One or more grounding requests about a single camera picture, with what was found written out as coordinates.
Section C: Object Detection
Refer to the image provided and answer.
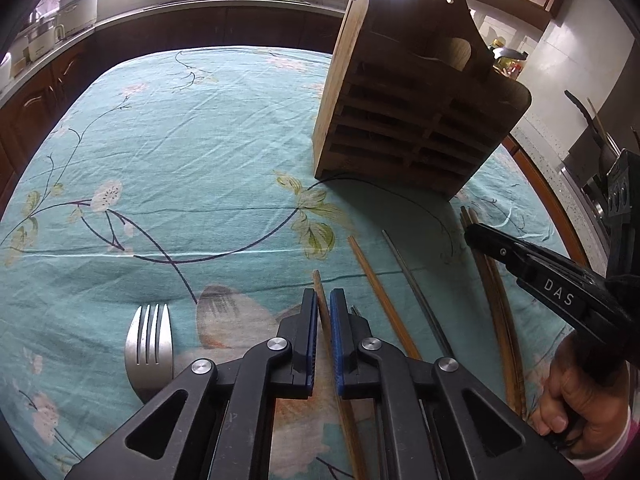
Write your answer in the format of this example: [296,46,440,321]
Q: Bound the wooden utensil holder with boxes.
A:
[312,0,532,203]

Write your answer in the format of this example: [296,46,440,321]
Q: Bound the condiment bottle rack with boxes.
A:
[490,36,527,81]

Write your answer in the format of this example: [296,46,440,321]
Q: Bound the black utensil handle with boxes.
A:
[564,90,601,136]

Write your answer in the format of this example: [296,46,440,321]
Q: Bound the white rice cooker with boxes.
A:
[24,19,66,61]

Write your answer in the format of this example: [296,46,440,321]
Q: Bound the white kitchen appliance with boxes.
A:
[0,52,26,92]

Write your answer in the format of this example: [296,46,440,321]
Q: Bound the metal chopstick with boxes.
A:
[381,229,455,360]

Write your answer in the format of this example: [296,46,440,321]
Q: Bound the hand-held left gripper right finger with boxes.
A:
[329,288,585,480]

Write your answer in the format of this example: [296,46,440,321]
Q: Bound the person's right hand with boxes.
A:
[536,334,633,445]

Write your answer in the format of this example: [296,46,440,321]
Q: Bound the wooden chopstick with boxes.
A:
[466,205,528,421]
[311,269,370,480]
[347,234,423,361]

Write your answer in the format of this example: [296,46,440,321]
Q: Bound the teal floral tablecloth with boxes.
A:
[0,45,601,480]

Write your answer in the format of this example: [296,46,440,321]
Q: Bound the metal fork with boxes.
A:
[124,303,174,404]

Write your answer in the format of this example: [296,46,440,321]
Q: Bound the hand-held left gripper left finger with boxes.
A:
[65,289,320,480]

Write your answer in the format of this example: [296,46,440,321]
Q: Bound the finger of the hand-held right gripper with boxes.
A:
[464,222,610,335]

